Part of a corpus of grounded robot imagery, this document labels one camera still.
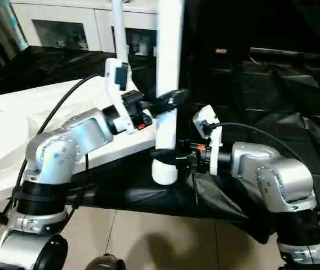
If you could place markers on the white plastic table leg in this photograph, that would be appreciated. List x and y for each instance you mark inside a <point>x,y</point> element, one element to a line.
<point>168,50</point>
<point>119,31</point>

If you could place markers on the white plastic table top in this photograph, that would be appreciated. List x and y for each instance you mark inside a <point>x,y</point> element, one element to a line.
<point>13,124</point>

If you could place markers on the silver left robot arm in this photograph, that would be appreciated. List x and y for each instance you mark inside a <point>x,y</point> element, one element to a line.
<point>58,157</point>

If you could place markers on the black work mat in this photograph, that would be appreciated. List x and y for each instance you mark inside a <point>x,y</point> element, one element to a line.
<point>250,112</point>

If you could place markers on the small yellow label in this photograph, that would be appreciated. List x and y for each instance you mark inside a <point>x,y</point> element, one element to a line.
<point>221,51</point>

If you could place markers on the white glass-door cabinet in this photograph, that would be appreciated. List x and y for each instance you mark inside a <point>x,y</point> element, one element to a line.
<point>75,22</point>

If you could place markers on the black flat device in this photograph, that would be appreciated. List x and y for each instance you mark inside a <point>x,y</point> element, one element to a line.
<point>272,53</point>

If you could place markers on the light blue plastic strip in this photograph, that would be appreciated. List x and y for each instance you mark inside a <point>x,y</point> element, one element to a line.
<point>12,25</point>

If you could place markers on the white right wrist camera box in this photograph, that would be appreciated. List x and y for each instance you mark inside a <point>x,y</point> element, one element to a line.
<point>209,129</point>

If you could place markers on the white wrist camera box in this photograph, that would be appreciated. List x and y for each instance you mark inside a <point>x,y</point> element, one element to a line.
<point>118,79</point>
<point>209,129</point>

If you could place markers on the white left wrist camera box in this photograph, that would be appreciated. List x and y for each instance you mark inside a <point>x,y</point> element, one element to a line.
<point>118,79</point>

